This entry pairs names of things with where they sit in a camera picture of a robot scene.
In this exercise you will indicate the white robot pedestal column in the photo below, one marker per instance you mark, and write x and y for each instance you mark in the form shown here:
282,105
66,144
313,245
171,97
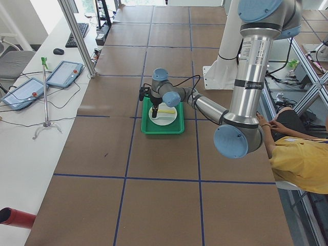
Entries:
231,39

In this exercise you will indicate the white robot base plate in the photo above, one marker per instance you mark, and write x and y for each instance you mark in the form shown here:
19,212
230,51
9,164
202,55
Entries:
219,77

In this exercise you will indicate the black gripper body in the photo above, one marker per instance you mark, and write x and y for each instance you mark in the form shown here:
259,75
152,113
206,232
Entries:
155,100

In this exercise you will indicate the red fire extinguisher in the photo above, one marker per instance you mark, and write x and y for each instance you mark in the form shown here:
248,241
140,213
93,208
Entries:
17,218

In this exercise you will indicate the black computer mouse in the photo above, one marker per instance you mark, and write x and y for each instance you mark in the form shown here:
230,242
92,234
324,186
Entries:
58,51

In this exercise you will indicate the blue teach pendant near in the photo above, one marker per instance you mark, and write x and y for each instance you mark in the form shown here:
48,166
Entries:
24,95

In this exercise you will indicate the brown paper table cover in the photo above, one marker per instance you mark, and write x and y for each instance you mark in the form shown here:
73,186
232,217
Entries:
114,185

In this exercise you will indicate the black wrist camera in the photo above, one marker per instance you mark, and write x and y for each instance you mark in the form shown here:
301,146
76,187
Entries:
144,92

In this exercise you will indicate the green plastic tray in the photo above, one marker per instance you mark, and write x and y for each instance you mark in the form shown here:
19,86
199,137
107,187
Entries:
147,127

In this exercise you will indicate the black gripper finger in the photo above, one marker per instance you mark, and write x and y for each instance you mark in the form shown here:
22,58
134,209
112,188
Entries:
154,111

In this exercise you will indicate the blue teach pendant far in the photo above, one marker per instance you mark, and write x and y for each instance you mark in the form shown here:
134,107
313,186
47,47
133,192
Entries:
64,74

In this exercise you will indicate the blue teach pendant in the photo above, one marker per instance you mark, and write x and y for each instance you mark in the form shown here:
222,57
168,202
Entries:
64,74
24,95

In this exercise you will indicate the aluminium frame post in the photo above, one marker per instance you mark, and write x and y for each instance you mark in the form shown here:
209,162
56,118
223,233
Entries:
71,20

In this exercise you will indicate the yellow plastic spoon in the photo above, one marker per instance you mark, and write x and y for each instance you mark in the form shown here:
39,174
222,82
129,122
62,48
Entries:
166,111

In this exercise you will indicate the white round plate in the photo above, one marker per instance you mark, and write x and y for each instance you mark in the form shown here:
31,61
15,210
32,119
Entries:
163,119

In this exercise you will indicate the black computer box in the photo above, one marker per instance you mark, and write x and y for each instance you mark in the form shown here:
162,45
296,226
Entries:
102,35

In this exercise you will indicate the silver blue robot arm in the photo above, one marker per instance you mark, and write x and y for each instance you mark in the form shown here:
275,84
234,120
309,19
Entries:
241,65

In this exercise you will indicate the grabber stick green handle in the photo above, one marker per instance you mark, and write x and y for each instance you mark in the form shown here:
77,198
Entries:
47,123

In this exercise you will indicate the person in yellow shirt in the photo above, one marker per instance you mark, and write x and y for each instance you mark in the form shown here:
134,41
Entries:
294,155

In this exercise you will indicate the grey office chair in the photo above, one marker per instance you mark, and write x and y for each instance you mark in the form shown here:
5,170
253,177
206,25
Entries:
13,62

